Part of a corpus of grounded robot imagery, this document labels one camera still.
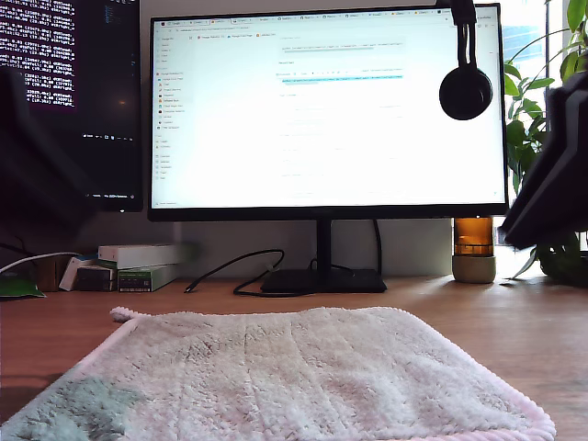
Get green label box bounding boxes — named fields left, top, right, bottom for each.
left=117, top=264, right=181, bottom=294

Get white cable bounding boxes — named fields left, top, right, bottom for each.
left=0, top=251, right=82, bottom=275

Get green packet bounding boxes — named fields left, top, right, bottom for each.
left=0, top=270, right=47, bottom=300

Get white fluffy tea towel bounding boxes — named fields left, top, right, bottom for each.
left=0, top=305, right=557, bottom=441

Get amber bottle with pale base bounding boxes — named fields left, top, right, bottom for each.
left=451, top=217, right=498, bottom=284

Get black monitor with bright screen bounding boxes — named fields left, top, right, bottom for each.
left=146, top=3, right=511, bottom=295

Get small dark box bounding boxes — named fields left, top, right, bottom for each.
left=74, top=267, right=117, bottom=292

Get long white box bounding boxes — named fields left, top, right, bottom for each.
left=97, top=243, right=199, bottom=270

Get monitor with dark terminal screen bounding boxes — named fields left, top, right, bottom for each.
left=0, top=0, right=144, bottom=213

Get black monitor power cable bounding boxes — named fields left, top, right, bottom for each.
left=372, top=219, right=384, bottom=277

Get black usb cable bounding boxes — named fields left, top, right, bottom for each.
left=183, top=248, right=357, bottom=298

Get black headphones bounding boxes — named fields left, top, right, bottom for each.
left=438, top=0, right=495, bottom=122

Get brown cardboard box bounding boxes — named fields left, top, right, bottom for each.
left=35, top=254, right=70, bottom=293

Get green leafy houseplant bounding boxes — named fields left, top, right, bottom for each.
left=503, top=0, right=588, bottom=288

